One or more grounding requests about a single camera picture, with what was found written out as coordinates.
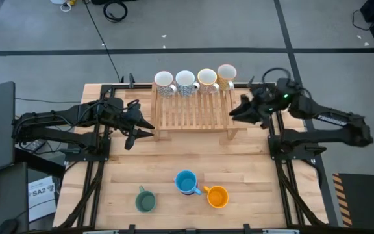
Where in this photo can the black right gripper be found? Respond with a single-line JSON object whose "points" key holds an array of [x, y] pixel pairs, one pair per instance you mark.
{"points": [[266, 104]]}

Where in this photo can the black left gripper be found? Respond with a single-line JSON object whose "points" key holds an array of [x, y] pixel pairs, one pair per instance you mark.
{"points": [[132, 115]]}

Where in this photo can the orange-rimmed patterned mug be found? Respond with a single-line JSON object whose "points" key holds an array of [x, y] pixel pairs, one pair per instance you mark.
{"points": [[227, 72]]}

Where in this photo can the black-white patterned mug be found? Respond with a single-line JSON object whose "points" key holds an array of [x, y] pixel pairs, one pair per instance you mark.
{"points": [[163, 79]]}

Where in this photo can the yellow-rimmed patterned mug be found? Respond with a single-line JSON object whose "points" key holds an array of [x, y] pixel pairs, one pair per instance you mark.
{"points": [[207, 77]]}

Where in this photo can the blue patterned white mug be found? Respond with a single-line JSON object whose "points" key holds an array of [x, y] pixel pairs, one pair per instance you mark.
{"points": [[185, 78]]}

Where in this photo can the blue faceted mug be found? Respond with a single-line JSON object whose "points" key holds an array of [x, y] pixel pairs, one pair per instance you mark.
{"points": [[187, 182]]}

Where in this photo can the green faceted mug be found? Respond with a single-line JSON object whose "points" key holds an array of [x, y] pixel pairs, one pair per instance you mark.
{"points": [[145, 202]]}

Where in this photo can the orange-yellow faceted mug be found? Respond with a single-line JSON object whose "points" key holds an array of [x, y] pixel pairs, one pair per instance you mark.
{"points": [[217, 197]]}

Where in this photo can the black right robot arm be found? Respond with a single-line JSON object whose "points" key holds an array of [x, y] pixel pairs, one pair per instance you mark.
{"points": [[330, 118]]}

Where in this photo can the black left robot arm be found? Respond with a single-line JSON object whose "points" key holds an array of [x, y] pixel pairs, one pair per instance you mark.
{"points": [[54, 118]]}

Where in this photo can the wooden slatted rack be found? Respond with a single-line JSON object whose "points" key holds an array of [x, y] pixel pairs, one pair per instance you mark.
{"points": [[193, 113]]}

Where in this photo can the black power adapter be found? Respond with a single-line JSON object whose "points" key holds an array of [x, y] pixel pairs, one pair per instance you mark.
{"points": [[34, 145]]}

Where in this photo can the white SA2 box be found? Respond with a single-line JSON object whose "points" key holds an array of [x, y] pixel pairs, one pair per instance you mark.
{"points": [[41, 198]]}

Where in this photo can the hazard-striped black mat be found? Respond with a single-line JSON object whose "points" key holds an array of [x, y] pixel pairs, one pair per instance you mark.
{"points": [[365, 201]]}

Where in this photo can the grey low desk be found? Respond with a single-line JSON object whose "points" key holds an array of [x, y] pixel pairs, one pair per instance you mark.
{"points": [[8, 195]]}

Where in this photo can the black computer mouse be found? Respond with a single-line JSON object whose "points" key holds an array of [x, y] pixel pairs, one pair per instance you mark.
{"points": [[8, 226]]}

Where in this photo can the black frame clamp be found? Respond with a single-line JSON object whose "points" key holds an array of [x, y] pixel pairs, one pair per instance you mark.
{"points": [[246, 227], [132, 228], [250, 83], [131, 81]]}

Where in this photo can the black aluminium table frame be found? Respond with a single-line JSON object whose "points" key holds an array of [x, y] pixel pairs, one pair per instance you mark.
{"points": [[141, 86]]}

